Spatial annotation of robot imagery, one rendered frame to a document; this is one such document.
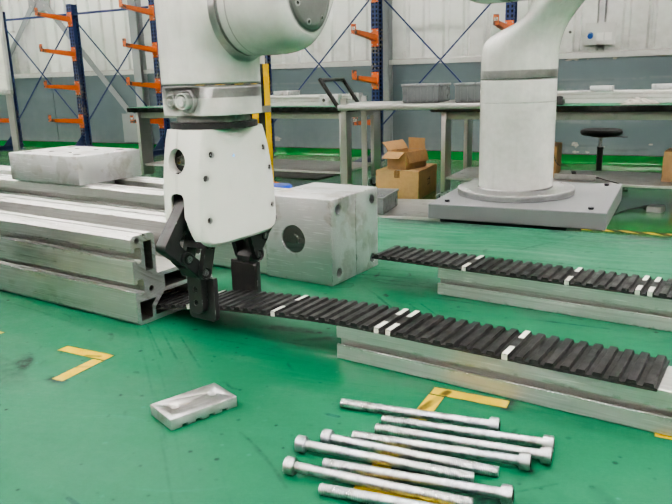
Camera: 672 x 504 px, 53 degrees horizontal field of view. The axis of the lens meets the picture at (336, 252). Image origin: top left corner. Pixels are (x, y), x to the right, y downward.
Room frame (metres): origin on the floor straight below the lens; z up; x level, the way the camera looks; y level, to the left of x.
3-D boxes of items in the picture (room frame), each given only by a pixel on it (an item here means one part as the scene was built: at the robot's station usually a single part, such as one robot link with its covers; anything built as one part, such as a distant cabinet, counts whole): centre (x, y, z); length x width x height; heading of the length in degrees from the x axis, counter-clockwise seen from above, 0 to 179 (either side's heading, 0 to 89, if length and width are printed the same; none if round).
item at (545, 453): (0.37, -0.07, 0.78); 0.11 x 0.01 x 0.01; 67
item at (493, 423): (0.40, -0.05, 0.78); 0.11 x 0.01 x 0.01; 68
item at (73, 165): (1.01, 0.39, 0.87); 0.16 x 0.11 x 0.07; 56
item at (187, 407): (0.42, 0.10, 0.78); 0.05 x 0.03 x 0.01; 130
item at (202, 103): (0.60, 0.10, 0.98); 0.09 x 0.08 x 0.03; 146
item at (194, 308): (0.56, 0.13, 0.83); 0.03 x 0.03 x 0.07; 56
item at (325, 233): (0.78, 0.01, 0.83); 0.12 x 0.09 x 0.10; 146
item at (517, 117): (1.13, -0.30, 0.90); 0.19 x 0.19 x 0.18
